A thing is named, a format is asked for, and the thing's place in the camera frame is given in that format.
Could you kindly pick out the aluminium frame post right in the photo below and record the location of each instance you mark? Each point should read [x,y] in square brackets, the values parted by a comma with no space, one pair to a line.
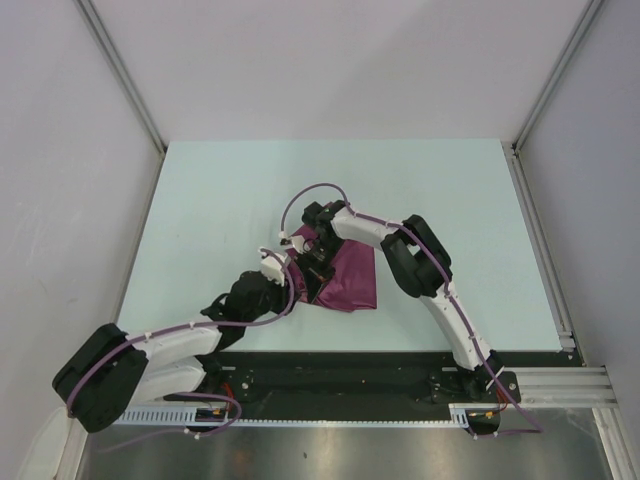
[573,44]

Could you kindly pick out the aluminium frame rail front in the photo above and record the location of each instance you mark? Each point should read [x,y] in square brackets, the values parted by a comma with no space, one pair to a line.
[565,387]

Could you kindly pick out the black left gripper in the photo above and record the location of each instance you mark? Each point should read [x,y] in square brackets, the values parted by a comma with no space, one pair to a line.
[283,301]

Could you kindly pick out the light blue cable duct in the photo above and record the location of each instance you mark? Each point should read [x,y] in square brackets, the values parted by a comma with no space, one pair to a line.
[202,418]

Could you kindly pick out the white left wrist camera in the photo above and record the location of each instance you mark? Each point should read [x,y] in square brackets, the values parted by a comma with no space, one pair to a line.
[273,265]

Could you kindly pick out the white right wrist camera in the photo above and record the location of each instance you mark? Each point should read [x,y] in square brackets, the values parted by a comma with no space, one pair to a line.
[295,242]

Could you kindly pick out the aluminium frame post left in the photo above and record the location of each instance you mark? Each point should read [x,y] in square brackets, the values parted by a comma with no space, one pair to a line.
[111,54]

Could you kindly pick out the aluminium frame post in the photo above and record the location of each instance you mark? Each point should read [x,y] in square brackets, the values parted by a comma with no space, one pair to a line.
[573,44]
[111,54]

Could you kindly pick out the purple satin napkin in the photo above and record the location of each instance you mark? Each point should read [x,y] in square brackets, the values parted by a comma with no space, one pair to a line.
[353,286]

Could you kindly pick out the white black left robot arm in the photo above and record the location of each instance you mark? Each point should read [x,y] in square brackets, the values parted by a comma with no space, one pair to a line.
[113,370]

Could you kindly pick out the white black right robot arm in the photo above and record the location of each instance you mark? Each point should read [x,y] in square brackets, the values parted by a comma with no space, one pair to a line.
[420,266]

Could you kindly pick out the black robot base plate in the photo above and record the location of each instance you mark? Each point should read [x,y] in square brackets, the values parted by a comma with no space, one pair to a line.
[360,385]

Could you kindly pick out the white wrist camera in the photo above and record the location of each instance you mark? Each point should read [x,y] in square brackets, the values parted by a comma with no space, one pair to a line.
[295,242]
[273,265]

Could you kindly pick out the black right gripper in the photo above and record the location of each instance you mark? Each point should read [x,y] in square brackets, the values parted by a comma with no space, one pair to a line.
[312,269]

